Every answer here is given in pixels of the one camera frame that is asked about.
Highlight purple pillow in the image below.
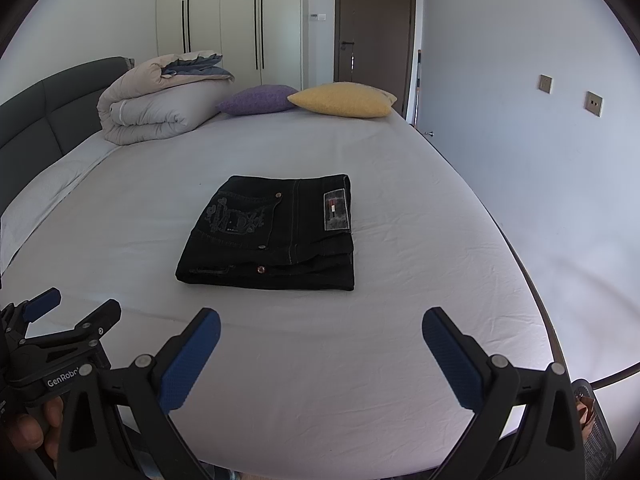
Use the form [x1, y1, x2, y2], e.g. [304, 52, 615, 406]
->
[215, 84, 300, 116]

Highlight folded beige duvet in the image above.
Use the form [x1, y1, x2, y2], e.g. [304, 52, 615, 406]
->
[96, 50, 236, 147]

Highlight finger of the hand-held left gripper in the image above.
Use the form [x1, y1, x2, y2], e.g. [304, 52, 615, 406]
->
[14, 287, 62, 327]
[64, 299, 123, 347]

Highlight black denim pants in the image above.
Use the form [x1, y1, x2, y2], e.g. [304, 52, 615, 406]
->
[175, 174, 356, 292]

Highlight brown wooden door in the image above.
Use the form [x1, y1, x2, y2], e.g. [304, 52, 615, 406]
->
[333, 0, 419, 122]

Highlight person's left hand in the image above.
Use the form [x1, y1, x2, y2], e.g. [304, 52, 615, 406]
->
[0, 394, 66, 467]

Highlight grey upholstered headboard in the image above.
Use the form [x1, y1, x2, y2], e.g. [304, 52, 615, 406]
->
[0, 56, 137, 221]

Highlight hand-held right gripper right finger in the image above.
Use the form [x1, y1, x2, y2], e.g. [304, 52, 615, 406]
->
[421, 306, 587, 480]

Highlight white sheeted bed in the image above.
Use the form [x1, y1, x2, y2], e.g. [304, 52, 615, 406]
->
[0, 105, 568, 477]

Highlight grey ribbed object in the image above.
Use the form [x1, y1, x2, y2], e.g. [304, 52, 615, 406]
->
[570, 379, 619, 480]

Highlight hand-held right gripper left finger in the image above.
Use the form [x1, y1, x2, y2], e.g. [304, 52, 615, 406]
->
[56, 307, 222, 480]

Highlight yellow pillow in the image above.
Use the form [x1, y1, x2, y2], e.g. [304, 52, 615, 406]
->
[286, 81, 399, 120]

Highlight white wardrobe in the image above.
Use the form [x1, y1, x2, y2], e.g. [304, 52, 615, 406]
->
[155, 0, 304, 92]

